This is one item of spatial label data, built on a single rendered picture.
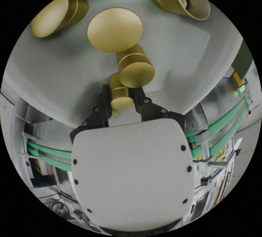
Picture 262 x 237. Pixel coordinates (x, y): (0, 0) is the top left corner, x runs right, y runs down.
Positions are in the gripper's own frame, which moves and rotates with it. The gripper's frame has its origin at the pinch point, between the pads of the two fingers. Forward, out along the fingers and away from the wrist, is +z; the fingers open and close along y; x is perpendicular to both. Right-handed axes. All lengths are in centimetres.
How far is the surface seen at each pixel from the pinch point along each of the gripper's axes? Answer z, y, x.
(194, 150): -9.9, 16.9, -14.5
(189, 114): -2.6, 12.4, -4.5
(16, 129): -4, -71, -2
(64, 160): -7.7, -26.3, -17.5
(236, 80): 1, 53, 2
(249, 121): -124, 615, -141
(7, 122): 10, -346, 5
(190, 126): -4.6, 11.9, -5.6
